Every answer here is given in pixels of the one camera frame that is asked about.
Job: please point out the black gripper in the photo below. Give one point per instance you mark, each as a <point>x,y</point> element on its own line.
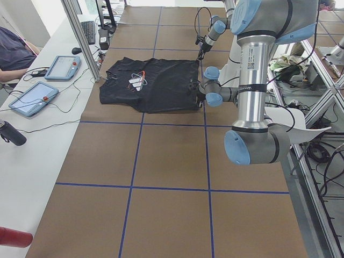
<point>205,47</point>
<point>199,97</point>

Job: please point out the black graphic t-shirt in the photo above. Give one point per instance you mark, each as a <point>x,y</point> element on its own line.
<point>150,86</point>

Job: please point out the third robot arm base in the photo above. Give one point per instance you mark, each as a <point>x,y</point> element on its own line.
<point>335,56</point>

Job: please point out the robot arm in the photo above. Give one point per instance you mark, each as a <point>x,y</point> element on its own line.
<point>218,25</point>
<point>257,27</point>

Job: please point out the black monitor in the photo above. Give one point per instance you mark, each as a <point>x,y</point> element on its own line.
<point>106,17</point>

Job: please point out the black label box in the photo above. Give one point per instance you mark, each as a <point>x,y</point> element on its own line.
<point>103,39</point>

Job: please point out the white plastic chair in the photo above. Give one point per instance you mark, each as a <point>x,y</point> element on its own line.
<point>299,133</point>

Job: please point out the black keyboard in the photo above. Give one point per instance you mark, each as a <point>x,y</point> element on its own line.
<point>88,28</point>

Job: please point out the black computer mouse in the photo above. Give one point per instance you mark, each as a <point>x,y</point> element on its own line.
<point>76,50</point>

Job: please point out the far teach pendant tablet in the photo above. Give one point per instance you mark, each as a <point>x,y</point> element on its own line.
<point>63,68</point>

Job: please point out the teach pendant tablet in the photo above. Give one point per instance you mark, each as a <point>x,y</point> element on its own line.
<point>63,68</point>
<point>34,99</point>

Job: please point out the near teach pendant tablet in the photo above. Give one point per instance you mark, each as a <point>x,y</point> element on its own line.
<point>34,99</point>

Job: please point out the person in blue shirt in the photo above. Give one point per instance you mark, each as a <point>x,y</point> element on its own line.
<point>17,55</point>

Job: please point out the black water bottle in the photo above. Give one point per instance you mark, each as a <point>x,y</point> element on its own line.
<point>10,134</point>

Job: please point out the red bottle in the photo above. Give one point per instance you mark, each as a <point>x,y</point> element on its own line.
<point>14,238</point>

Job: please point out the aluminium frame post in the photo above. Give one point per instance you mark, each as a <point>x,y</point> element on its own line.
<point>80,37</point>

